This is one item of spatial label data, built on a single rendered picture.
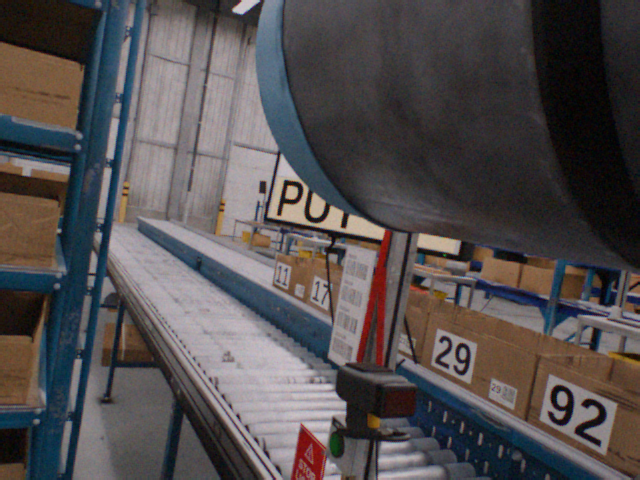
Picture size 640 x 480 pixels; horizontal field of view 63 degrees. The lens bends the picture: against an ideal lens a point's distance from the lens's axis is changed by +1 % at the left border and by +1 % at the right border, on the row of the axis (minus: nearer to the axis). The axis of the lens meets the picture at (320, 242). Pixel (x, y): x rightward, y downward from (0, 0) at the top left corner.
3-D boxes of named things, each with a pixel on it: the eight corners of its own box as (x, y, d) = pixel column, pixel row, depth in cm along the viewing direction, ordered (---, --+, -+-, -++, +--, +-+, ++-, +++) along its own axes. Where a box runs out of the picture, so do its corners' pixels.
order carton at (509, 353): (418, 366, 158) (428, 312, 157) (488, 368, 172) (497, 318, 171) (523, 424, 123) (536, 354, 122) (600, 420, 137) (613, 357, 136)
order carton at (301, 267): (270, 287, 261) (276, 254, 260) (321, 291, 275) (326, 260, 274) (306, 305, 226) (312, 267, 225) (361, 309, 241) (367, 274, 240)
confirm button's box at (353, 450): (321, 455, 81) (328, 412, 81) (338, 454, 83) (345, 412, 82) (343, 478, 75) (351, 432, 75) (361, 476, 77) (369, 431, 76)
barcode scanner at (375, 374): (374, 463, 64) (382, 377, 65) (326, 433, 75) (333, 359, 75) (415, 460, 67) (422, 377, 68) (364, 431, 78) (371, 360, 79)
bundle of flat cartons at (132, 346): (103, 337, 420) (105, 322, 420) (163, 341, 438) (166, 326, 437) (99, 366, 356) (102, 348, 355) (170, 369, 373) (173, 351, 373)
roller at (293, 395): (216, 416, 142) (212, 404, 146) (373, 410, 167) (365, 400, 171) (221, 400, 141) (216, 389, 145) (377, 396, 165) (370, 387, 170)
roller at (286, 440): (253, 436, 119) (253, 460, 118) (428, 426, 144) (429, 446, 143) (245, 435, 123) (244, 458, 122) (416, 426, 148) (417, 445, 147)
